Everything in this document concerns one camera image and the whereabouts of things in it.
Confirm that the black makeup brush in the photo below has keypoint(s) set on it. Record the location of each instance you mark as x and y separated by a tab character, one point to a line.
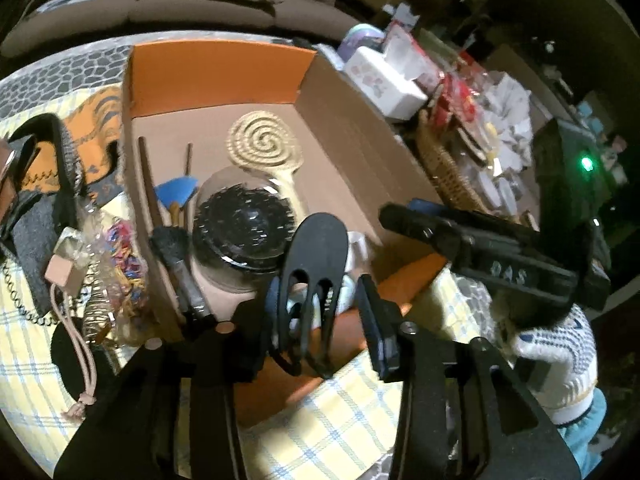
172	255

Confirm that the brown sofa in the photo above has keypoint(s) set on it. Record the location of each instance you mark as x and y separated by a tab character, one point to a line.
150	20

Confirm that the orange cardboard box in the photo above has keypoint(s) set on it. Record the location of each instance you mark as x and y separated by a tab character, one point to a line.
340	160

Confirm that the blue fan brush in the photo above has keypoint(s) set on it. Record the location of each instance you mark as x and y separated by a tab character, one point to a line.
175	190

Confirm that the person's right hand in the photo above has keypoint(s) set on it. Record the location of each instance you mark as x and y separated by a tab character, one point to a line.
550	355

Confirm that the woven spiral paddle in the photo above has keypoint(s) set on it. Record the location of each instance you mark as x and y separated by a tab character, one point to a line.
260	140

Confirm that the white tissue box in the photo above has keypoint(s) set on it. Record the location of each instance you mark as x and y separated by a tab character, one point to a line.
385	80

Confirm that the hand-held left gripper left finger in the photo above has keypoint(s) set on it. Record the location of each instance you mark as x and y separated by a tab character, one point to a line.
272	305

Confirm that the person's right forearm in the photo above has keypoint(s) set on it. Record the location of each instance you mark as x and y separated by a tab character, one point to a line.
582	430

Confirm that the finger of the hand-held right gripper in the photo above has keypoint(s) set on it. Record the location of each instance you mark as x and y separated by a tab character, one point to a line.
475	222
480	257

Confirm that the thin brown stick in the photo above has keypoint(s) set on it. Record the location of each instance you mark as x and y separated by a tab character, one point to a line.
189	160

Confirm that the white crumpled paper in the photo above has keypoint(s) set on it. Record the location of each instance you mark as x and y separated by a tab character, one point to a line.
507	105

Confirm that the black hair claw clip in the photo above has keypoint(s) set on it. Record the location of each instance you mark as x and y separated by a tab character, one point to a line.
315	240

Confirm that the black round disc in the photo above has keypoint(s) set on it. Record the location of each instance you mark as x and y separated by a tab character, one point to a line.
67	365

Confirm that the wicker basket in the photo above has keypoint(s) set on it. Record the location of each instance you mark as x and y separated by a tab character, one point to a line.
450	175

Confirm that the lilac round container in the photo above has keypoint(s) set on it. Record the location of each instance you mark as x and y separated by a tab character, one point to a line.
362	37

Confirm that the orange black striped cloth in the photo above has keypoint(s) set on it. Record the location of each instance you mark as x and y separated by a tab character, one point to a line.
92	115

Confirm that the yellow plaid cloth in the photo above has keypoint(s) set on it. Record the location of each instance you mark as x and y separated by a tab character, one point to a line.
320	430

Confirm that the red packets pile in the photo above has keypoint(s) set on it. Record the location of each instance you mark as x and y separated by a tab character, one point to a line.
455	105

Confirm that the black hairbrush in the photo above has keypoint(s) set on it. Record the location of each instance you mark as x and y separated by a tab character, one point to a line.
240	225

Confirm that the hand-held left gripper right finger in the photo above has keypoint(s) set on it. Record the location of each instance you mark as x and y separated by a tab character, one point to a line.
375	330

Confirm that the black handbag with grey knit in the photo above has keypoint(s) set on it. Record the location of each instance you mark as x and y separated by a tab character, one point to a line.
45	210

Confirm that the thick brown stick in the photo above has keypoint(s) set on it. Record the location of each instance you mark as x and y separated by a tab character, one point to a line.
149	180

